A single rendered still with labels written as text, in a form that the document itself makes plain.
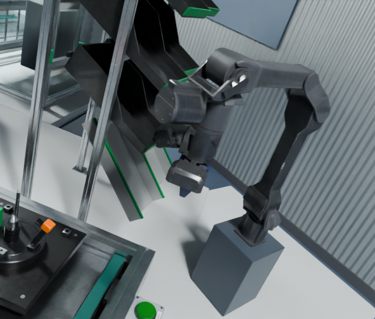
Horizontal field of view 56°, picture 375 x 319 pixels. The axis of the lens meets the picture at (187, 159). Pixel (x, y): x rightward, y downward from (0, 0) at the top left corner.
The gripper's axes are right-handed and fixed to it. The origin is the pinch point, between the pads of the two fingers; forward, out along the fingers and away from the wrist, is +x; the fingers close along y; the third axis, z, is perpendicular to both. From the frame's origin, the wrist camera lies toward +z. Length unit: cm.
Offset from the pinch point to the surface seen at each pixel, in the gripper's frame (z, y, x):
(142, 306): -0.6, 6.2, 28.1
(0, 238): 32.6, 6.5, 26.2
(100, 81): 27.8, -17.7, -5.7
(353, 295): -62, -40, 40
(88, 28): 77, -110, 5
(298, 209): -83, -207, 105
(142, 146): 13.7, -15.2, 4.6
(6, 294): 23.8, 16.0, 28.2
